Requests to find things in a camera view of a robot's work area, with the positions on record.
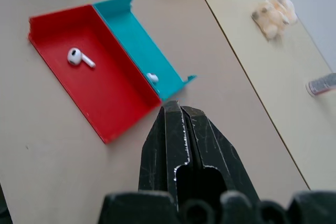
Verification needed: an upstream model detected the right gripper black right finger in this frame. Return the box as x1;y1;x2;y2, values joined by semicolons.
182;105;260;204

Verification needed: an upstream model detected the crumpled clear plastic bag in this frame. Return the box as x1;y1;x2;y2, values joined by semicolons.
251;0;299;40

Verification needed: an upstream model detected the blue plastic tray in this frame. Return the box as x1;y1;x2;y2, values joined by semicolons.
92;0;197;102

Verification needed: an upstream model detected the red plastic tray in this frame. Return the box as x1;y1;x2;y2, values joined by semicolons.
28;4;162;145

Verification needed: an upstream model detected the white earbud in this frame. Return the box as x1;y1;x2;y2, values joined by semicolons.
145;72;160;84
67;47;96;69

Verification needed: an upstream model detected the clear spray bottle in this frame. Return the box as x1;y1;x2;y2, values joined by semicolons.
305;72;336;97

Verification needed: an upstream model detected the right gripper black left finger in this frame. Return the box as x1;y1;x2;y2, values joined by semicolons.
138;100;195;208

